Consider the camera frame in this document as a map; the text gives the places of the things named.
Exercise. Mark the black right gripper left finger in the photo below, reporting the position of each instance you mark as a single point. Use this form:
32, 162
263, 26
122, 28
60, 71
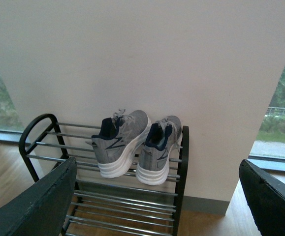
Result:
41, 209

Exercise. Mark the black metal shoe rack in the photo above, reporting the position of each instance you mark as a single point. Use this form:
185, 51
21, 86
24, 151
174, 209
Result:
120, 206

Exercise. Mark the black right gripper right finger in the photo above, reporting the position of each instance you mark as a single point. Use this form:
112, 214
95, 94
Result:
265, 197

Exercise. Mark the grey sneaker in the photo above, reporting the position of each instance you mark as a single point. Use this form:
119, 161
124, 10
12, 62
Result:
153, 163
119, 138

